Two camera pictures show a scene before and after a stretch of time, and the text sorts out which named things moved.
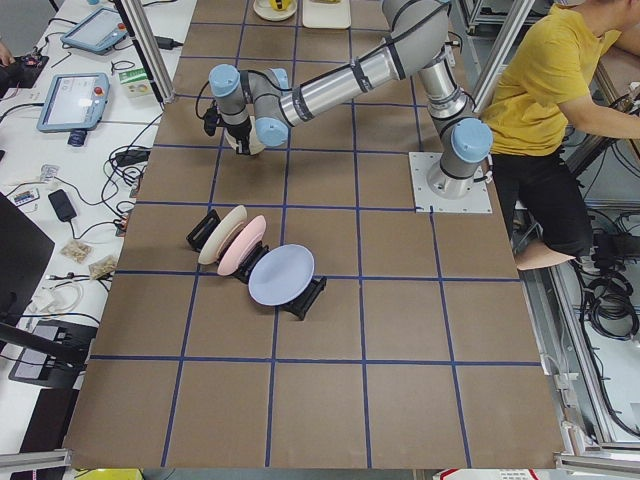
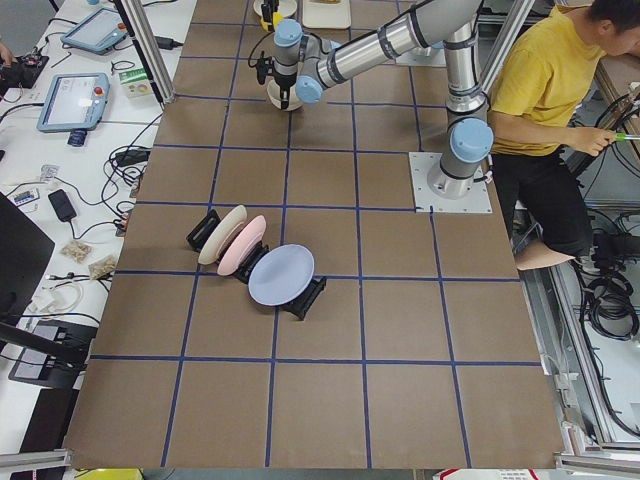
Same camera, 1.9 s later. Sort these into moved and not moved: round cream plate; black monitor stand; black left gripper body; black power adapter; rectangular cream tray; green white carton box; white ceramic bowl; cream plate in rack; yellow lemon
Moved: yellow lemon; white ceramic bowl; black left gripper body
Not moved: rectangular cream tray; green white carton box; cream plate in rack; black power adapter; round cream plate; black monitor stand
